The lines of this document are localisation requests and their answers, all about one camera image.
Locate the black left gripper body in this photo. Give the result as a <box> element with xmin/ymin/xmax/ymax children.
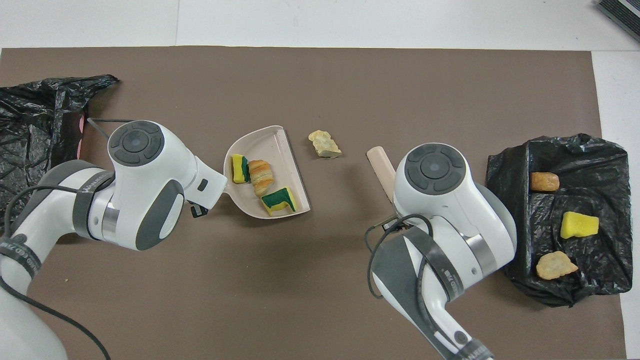
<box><xmin>186</xmin><ymin>199</ymin><xmax>210</xmax><ymax>219</ymax></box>

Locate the small yellow green sponge piece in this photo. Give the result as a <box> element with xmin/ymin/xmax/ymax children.
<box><xmin>231</xmin><ymin>153</ymin><xmax>251</xmax><ymax>185</ymax></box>

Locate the striped orange croissant piece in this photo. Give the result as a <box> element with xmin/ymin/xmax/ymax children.
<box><xmin>308</xmin><ymin>130</ymin><xmax>344</xmax><ymax>159</ymax></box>
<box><xmin>248</xmin><ymin>159</ymin><xmax>276</xmax><ymax>197</ymax></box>

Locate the large yellow green sponge piece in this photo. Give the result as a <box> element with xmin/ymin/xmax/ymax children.
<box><xmin>260</xmin><ymin>186</ymin><xmax>298</xmax><ymax>217</ymax></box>

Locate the beige plastic dustpan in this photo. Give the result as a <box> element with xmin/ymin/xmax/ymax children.
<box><xmin>223</xmin><ymin>125</ymin><xmax>312</xmax><ymax>220</ymax></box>

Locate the beige brush with black bristles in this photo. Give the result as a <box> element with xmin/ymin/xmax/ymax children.
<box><xmin>366</xmin><ymin>145</ymin><xmax>398</xmax><ymax>205</ymax></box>

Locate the brown bread nugget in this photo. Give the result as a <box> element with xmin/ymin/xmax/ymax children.
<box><xmin>530</xmin><ymin>171</ymin><xmax>561</xmax><ymax>193</ymax></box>

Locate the pale bread piece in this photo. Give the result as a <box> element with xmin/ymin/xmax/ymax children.
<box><xmin>535</xmin><ymin>250</ymin><xmax>579</xmax><ymax>281</ymax></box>

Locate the yellow sponge wedge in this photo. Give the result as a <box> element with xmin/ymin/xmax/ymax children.
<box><xmin>560</xmin><ymin>211</ymin><xmax>600</xmax><ymax>240</ymax></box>

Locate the black bag over pink bin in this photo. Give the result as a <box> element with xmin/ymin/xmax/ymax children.
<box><xmin>0</xmin><ymin>75</ymin><xmax>120</xmax><ymax>223</ymax></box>

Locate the black bag lined bin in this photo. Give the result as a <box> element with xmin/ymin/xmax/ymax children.
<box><xmin>486</xmin><ymin>133</ymin><xmax>635</xmax><ymax>308</ymax></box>

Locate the brown paper table mat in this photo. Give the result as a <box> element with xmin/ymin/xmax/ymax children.
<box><xmin>0</xmin><ymin>46</ymin><xmax>627</xmax><ymax>360</ymax></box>

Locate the dark ribbed device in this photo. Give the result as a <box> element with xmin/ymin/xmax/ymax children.
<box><xmin>596</xmin><ymin>0</ymin><xmax>640</xmax><ymax>43</ymax></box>

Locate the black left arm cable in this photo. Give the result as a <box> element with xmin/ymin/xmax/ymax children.
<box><xmin>0</xmin><ymin>117</ymin><xmax>132</xmax><ymax>360</ymax></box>

